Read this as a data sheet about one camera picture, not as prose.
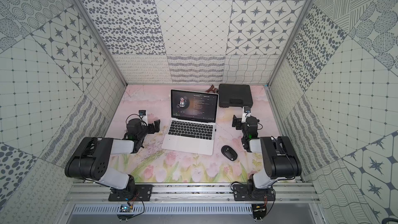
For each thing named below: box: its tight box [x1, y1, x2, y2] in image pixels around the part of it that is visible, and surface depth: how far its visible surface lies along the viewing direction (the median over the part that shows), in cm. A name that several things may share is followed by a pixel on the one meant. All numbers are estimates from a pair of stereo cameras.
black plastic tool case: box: [218, 84, 253, 108], surface depth 109 cm
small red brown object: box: [206, 84, 219, 94], surface depth 117 cm
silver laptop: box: [161, 89, 220, 156], surface depth 97 cm
